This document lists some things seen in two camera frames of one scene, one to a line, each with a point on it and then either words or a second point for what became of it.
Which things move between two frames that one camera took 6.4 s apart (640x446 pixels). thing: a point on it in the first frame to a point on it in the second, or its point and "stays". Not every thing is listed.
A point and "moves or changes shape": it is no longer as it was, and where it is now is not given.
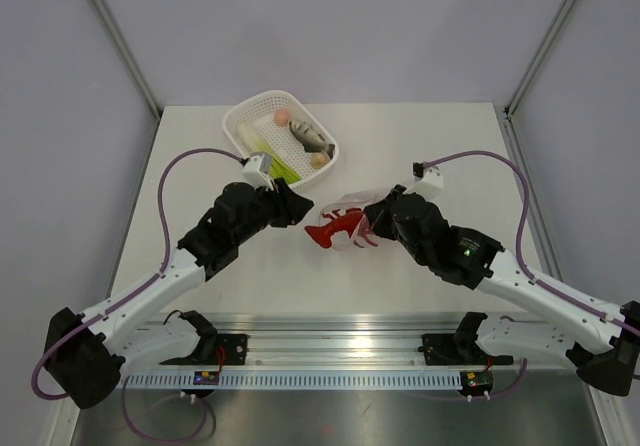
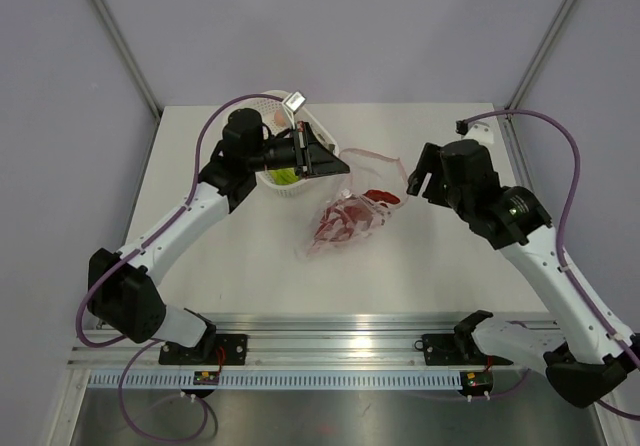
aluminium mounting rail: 337,343 stays
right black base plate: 457,349 stays
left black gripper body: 263,216 to 273,153
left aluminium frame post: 119,41 stays
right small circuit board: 476,382 stays
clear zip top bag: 344,222 moves or changes shape
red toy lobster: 352,222 moves or changes shape
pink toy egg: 281,117 stays
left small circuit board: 206,378 stays
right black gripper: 379,214 to 428,162
